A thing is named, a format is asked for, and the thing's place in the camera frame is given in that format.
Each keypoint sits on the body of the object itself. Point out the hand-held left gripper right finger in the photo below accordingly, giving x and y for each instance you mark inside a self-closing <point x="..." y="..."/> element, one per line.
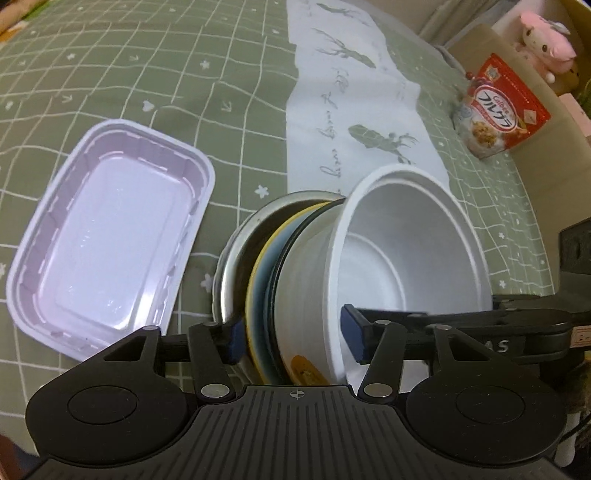
<point x="352" y="337"/>

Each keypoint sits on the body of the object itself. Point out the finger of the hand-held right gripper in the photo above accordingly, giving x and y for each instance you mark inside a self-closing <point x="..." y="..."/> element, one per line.
<point x="526" y="332"/>

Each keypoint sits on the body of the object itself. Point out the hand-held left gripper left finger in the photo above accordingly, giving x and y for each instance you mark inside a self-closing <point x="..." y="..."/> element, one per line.
<point x="236" y="344"/>

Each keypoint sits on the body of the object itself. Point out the blue enamel bowl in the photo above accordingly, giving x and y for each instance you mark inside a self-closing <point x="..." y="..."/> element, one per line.
<point x="272" y="295"/>

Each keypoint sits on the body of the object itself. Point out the stainless steel bowl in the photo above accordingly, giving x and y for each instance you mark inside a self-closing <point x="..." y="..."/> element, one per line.
<point x="231" y="277"/>

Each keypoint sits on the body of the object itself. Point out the yellow-rimmed white bowl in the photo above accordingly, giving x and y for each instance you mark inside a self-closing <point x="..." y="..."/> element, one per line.
<point x="258" y="277"/>

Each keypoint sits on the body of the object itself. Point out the white foam cup bowl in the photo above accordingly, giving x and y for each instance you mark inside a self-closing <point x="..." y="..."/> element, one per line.
<point x="392" y="240"/>

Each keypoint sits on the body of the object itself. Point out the pink box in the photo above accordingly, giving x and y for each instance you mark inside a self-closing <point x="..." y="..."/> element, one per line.
<point x="582" y="115"/>

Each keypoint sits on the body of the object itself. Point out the white plastic tray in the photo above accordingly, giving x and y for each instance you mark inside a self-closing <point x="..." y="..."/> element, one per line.
<point x="111" y="240"/>

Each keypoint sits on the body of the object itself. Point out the red cereal packet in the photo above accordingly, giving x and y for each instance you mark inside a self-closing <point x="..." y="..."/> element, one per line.
<point x="501" y="110"/>

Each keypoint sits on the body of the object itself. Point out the pink plush toy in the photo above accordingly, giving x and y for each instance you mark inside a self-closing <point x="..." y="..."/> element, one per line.
<point x="549" y="44"/>

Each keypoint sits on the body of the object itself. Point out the white deer-print table runner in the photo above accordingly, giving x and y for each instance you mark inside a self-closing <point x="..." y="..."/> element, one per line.
<point x="351" y="106"/>

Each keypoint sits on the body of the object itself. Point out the green checked tablecloth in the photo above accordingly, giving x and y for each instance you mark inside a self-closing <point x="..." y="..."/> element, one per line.
<point x="138" y="78"/>

